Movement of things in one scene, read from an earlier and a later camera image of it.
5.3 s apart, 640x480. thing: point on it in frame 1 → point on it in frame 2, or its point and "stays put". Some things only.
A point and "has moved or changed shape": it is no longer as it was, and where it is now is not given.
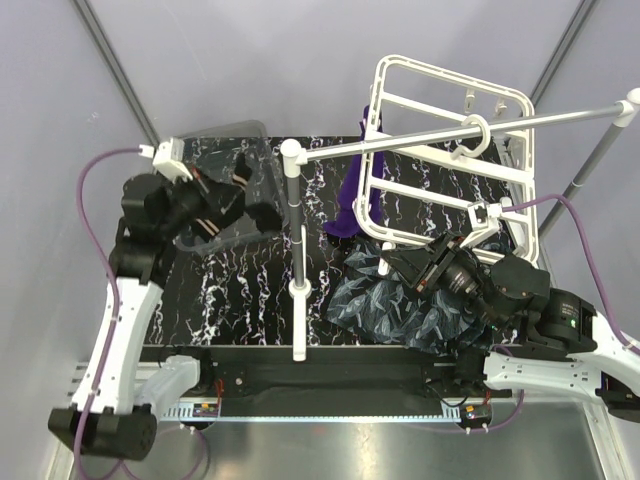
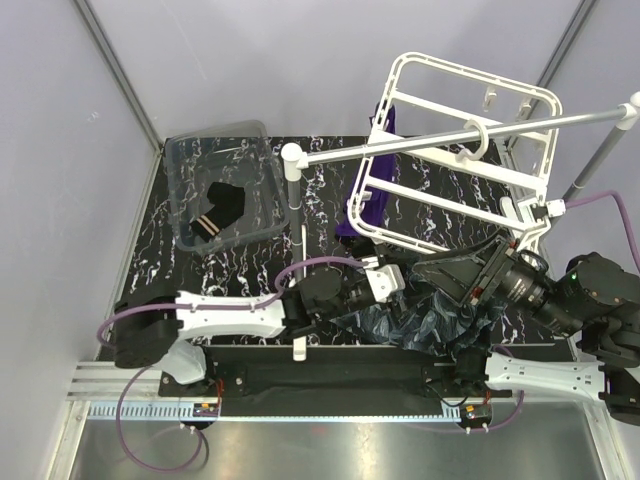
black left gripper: x=214 y=188 → x=390 y=258
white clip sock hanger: x=447 y=159 has moved or changed shape
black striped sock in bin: x=223 y=210 stays put
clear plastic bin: x=238 y=196 stays put
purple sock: x=362 y=196 has moved or changed shape
